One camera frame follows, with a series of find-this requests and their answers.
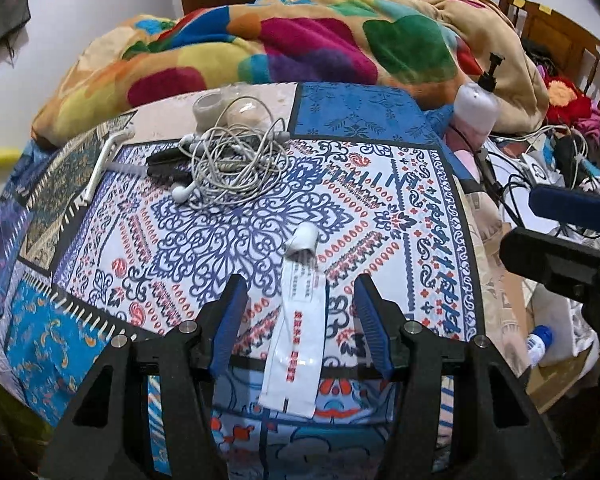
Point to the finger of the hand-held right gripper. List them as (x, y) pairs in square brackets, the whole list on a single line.
[(550, 257), (567, 207)]

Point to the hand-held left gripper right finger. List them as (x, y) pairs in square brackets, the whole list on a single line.
[(372, 327)]

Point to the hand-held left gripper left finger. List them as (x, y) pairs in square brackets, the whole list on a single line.
[(228, 317)]

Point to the white toothpaste tube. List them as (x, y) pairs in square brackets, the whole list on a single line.
[(295, 330)]

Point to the black rectangular box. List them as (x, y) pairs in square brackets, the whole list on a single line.
[(167, 165)]

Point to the patterned blue tablecloth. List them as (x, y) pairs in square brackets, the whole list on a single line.
[(220, 240)]

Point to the white bottle with blue cap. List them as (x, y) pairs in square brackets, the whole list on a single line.
[(541, 342)]

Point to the red plush toy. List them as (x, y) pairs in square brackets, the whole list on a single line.
[(567, 97)]

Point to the cardboard box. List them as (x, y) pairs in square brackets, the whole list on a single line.
[(555, 375)]

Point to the white pump bottle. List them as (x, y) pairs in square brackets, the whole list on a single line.
[(475, 105)]

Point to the tangled white earphones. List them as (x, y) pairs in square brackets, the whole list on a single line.
[(235, 165)]

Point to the wooden headboard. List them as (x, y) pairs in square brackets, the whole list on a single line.
[(555, 27)]

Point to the white toothbrush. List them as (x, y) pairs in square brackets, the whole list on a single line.
[(100, 167)]

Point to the small glass jar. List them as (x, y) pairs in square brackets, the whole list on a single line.
[(250, 112), (210, 107)]

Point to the colourful fleece blanket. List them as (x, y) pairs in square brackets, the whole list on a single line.
[(300, 45)]

